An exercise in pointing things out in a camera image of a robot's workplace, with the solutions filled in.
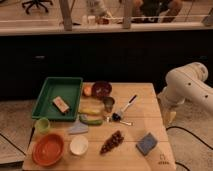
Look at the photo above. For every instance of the blue sponge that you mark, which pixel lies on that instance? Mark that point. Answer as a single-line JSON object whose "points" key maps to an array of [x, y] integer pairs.
{"points": [[146, 144]]}

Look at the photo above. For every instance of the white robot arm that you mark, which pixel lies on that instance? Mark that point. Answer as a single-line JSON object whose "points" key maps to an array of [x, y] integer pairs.
{"points": [[185, 82]]}

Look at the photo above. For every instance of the metal cup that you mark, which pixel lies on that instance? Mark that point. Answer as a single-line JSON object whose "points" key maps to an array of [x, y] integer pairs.
{"points": [[108, 103]]}

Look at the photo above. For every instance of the light green cup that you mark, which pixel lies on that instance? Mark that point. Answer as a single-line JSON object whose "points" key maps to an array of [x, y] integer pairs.
{"points": [[42, 125]]}

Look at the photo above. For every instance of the dark red bowl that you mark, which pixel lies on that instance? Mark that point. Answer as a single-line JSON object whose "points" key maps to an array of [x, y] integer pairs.
{"points": [[101, 89]]}

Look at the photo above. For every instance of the orange fruit toy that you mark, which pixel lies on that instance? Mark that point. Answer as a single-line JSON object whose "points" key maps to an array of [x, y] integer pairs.
{"points": [[87, 90]]}

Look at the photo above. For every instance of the yellow corn toy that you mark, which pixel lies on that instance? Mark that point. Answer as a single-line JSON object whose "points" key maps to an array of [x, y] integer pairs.
{"points": [[90, 111]]}

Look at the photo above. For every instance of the small metal spoon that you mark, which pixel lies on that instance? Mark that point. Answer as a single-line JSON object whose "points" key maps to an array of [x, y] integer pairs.
{"points": [[110, 119]]}

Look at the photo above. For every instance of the black white dish brush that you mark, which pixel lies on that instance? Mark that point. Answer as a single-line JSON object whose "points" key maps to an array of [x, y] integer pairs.
{"points": [[117, 116]]}

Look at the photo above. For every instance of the green cucumber toy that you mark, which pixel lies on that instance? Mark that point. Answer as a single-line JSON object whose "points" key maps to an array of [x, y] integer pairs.
{"points": [[86, 121]]}

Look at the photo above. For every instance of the green plastic tray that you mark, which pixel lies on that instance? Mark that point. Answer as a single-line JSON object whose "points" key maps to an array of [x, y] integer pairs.
{"points": [[68, 88]]}

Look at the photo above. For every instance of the dark grapes bunch toy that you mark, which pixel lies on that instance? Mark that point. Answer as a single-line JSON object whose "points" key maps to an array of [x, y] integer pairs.
{"points": [[113, 141]]}

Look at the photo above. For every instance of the small white bowl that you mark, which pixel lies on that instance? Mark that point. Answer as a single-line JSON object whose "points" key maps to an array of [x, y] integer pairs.
{"points": [[79, 145]]}

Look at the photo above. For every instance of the seated person in background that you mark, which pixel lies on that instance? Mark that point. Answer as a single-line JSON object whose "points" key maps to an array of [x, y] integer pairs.
{"points": [[148, 11]]}

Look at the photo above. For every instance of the orange plastic bowl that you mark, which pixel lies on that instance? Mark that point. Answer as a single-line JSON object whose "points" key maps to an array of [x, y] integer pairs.
{"points": [[48, 150]]}

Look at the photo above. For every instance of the black office chair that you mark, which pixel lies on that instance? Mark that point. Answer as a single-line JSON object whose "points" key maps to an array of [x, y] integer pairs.
{"points": [[38, 3]]}

